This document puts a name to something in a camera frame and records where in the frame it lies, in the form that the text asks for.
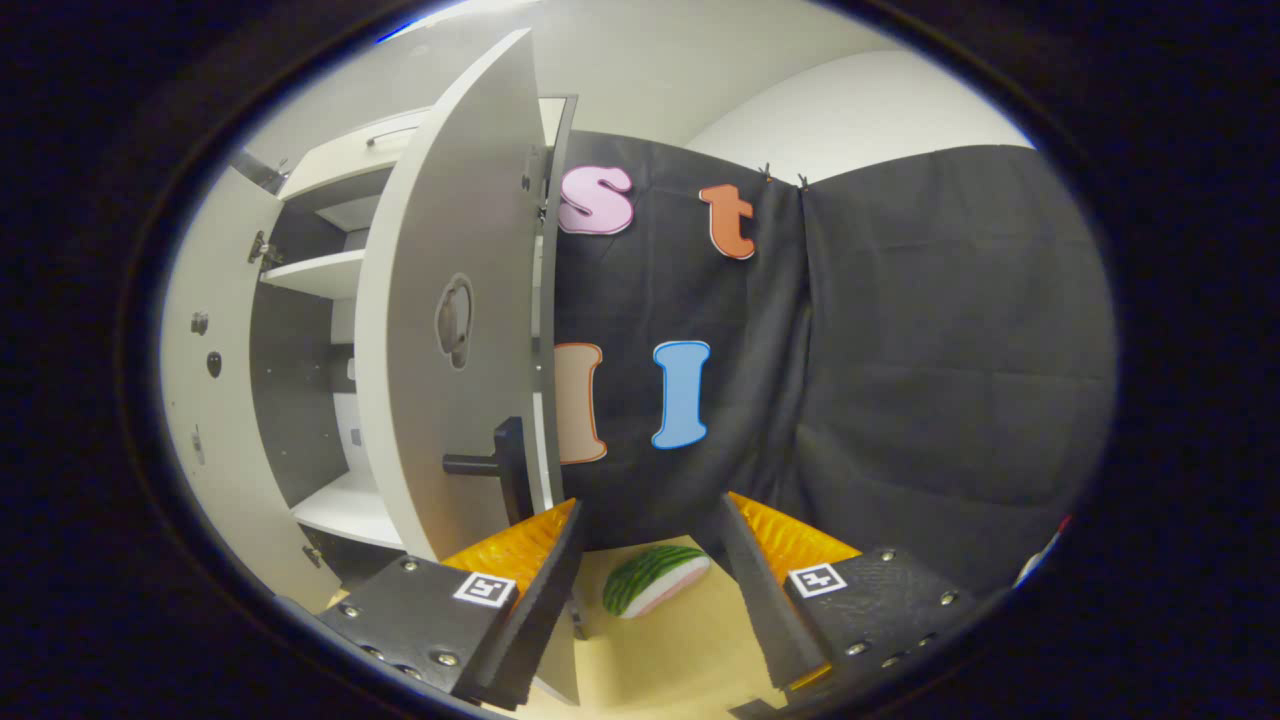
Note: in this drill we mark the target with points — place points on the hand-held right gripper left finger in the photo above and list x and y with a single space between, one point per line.
540 620

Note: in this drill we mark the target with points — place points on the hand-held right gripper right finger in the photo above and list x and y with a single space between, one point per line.
770 610

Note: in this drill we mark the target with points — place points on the white cabinet door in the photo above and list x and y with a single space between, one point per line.
440 230
225 450

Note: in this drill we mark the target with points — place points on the white and grey cabinet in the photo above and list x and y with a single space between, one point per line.
310 272

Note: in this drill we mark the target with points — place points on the toy watermelon slice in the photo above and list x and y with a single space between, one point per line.
650 580

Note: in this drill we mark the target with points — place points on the black backdrop cloth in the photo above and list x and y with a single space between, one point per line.
900 350

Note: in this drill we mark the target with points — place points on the ceiling light panel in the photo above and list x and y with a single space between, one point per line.
480 10

